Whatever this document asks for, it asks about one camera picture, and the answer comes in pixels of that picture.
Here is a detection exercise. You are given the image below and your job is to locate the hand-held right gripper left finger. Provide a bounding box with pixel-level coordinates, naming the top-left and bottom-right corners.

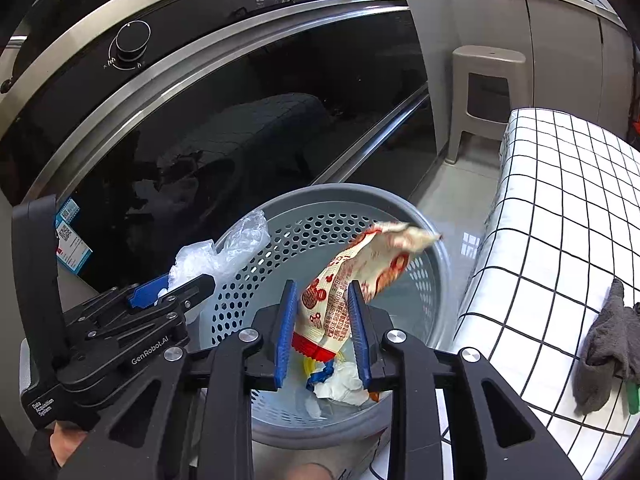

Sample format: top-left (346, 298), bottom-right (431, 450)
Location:
top-left (65, 280), bottom-right (301, 480)

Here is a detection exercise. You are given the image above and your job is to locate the yellow plastic bag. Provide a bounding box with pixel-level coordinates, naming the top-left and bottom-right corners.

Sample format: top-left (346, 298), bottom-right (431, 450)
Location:
top-left (295, 355), bottom-right (323, 377)

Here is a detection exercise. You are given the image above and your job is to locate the beige plastic stool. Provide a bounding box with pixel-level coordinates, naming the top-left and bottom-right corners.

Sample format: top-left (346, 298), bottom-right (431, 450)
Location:
top-left (445, 45), bottom-right (532, 165)

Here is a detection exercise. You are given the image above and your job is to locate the clear plastic bag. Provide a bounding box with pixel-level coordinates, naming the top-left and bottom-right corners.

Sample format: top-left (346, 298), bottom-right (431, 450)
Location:
top-left (169, 210), bottom-right (271, 306)

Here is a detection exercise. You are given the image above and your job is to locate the dark grey cloth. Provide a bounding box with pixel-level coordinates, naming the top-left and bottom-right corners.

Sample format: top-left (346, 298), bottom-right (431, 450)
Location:
top-left (572, 279), bottom-right (640, 416)

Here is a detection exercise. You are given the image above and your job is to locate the person's left forearm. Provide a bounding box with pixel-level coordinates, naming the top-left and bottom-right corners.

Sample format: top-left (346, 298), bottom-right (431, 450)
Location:
top-left (27, 430), bottom-right (66, 480)

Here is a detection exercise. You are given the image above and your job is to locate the white plastic bag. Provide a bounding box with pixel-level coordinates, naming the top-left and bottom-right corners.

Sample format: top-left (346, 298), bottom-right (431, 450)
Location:
top-left (307, 360), bottom-right (372, 418)

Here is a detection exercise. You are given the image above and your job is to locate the black glass oven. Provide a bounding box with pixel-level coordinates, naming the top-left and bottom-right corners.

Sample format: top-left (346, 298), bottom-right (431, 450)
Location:
top-left (0, 0), bottom-right (443, 441)

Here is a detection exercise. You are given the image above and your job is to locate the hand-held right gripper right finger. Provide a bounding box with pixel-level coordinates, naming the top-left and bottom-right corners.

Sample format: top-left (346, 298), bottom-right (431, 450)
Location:
top-left (347, 280), bottom-right (583, 480)

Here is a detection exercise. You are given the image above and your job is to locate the person's leg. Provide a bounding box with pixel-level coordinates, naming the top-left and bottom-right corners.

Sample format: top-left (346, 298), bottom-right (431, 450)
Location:
top-left (287, 462), bottom-right (336, 480)

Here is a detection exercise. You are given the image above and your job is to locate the blue plastic bag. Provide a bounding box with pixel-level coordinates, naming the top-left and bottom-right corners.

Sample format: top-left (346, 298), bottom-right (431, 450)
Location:
top-left (306, 362), bottom-right (335, 392)

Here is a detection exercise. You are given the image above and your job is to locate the person's left hand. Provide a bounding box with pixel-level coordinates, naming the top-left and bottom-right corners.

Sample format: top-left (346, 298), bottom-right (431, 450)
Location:
top-left (50, 425), bottom-right (89, 468)

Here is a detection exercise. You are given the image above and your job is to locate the grey perforated plastic basket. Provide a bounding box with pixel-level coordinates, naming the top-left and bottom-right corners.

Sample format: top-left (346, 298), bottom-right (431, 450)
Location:
top-left (199, 183), bottom-right (453, 458)

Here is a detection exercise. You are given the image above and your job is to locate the large black oven knob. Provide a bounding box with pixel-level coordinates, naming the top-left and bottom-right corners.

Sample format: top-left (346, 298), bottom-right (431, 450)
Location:
top-left (109, 20), bottom-right (152, 68)

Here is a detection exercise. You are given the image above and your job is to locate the blue and white sticker label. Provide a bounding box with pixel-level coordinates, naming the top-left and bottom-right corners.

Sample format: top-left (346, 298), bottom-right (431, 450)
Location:
top-left (54, 197), bottom-right (93, 276)

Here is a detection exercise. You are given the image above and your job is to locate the white checkered table cover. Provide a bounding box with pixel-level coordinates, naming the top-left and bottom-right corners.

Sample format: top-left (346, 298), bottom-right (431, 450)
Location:
top-left (435, 107), bottom-right (640, 480)

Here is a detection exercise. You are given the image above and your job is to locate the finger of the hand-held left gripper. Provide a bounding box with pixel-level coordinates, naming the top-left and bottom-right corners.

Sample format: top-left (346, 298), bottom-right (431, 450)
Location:
top-left (125, 274), bottom-right (173, 311)
top-left (164, 273), bottom-right (217, 314)

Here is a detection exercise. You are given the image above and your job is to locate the red green snack packet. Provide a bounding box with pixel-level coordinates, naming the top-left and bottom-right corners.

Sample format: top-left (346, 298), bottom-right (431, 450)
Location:
top-left (291, 221), bottom-right (443, 363)

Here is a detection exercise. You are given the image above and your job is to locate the grey kitchen cabinet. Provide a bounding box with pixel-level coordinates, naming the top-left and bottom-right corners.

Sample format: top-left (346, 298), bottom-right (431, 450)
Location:
top-left (400, 0), bottom-right (636, 161)

